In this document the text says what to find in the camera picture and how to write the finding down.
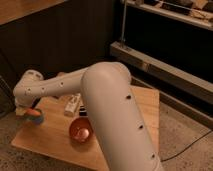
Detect blue ceramic cup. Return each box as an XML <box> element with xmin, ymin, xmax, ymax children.
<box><xmin>27</xmin><ymin>109</ymin><xmax>44</xmax><ymax>124</ymax></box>

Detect red bowl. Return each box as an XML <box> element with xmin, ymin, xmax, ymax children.
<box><xmin>69</xmin><ymin>117</ymin><xmax>93</xmax><ymax>143</ymax></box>

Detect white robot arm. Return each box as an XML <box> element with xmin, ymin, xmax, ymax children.
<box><xmin>13</xmin><ymin>62</ymin><xmax>164</xmax><ymax>171</ymax></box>

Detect black floor cable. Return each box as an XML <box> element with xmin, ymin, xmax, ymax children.
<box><xmin>160</xmin><ymin>129</ymin><xmax>213</xmax><ymax>163</ymax></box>

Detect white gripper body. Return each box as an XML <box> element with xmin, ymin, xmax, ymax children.
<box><xmin>15</xmin><ymin>100</ymin><xmax>33</xmax><ymax>116</ymax></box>

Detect black white striped block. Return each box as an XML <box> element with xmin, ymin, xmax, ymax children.
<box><xmin>79</xmin><ymin>106</ymin><xmax>87</xmax><ymax>116</ymax></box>

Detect metal shelf rack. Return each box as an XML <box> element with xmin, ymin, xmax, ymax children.
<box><xmin>110</xmin><ymin>0</ymin><xmax>213</xmax><ymax>129</ymax></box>

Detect orange pepper with green stem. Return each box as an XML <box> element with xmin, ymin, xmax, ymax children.
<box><xmin>26</xmin><ymin>108</ymin><xmax>41</xmax><ymax>117</ymax></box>

